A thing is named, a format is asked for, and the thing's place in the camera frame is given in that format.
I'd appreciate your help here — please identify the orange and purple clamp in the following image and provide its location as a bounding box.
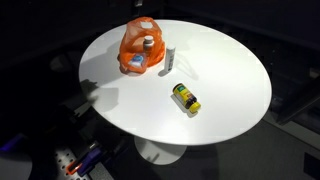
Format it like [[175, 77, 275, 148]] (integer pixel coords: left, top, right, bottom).
[[65, 143, 105, 178]]

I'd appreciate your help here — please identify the small grey bottle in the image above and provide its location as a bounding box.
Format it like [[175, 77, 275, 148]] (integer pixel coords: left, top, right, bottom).
[[165, 44, 177, 73]]

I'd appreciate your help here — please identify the white table pedestal base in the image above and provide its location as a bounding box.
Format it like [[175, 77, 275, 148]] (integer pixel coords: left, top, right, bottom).
[[133, 134, 188, 166]]

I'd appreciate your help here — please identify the blue mentos candy container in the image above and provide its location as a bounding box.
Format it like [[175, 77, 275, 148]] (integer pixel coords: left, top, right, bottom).
[[127, 53, 148, 73]]

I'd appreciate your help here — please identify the orange plastic bag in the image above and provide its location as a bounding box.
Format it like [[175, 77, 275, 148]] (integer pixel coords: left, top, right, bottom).
[[118, 16, 166, 77]]

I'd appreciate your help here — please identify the grey round object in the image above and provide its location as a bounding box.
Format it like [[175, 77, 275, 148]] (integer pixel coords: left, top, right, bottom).
[[0, 156, 33, 180]]

